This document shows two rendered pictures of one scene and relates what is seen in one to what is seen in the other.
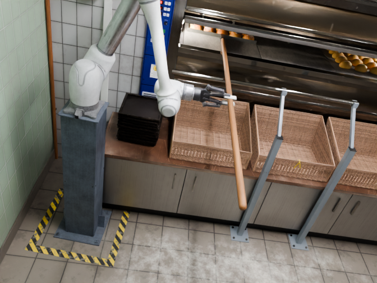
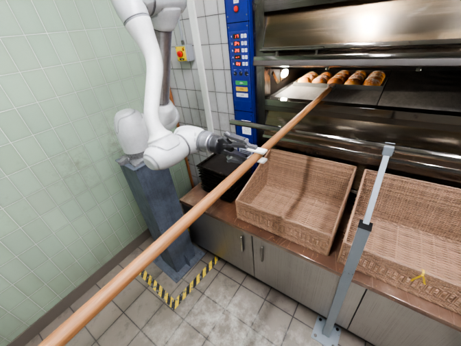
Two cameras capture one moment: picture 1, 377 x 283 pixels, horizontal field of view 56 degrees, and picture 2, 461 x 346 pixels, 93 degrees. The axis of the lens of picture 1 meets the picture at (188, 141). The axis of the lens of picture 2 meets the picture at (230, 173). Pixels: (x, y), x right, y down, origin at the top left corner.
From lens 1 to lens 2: 1.39 m
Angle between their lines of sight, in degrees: 36
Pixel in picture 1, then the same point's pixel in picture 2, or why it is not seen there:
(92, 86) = (127, 134)
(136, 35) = (226, 91)
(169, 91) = (154, 136)
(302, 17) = (452, 18)
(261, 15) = (365, 36)
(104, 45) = not seen: hidden behind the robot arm
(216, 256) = not seen: outside the picture
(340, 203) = not seen: outside the picture
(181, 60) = (272, 114)
